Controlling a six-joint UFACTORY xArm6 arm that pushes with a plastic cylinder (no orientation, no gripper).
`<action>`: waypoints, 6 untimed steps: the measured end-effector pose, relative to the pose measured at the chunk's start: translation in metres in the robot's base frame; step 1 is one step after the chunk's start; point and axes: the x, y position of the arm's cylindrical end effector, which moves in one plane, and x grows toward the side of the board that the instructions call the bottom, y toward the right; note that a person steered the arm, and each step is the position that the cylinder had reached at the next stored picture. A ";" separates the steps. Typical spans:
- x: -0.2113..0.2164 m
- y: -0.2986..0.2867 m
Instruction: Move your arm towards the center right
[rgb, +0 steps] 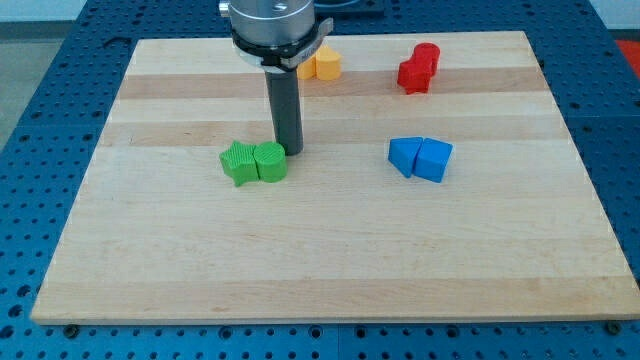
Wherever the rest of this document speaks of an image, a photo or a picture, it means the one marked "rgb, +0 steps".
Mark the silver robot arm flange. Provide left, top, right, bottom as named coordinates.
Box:
left=219, top=0, right=334, bottom=73

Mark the green cylinder block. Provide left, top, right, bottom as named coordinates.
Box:
left=253, top=142, right=287, bottom=183

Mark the green star block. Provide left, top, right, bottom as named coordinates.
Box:
left=219, top=141, right=259, bottom=187

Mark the blue triangular block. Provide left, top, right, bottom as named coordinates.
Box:
left=388, top=137, right=423, bottom=178

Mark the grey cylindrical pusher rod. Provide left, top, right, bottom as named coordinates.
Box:
left=265, top=72, right=303, bottom=156

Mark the orange-yellow block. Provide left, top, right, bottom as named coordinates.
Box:
left=297, top=55, right=316, bottom=80

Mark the blue cube block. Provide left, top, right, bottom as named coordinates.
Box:
left=413, top=138, right=453, bottom=183

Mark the wooden board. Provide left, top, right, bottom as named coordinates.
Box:
left=31, top=31, right=639, bottom=325

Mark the yellow heart block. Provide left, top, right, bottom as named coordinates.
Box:
left=315, top=45, right=342, bottom=81

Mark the red star block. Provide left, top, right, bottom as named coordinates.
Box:
left=397, top=58, right=433, bottom=95

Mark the red cylinder block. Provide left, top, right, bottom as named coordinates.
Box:
left=412, top=42, right=441, bottom=76

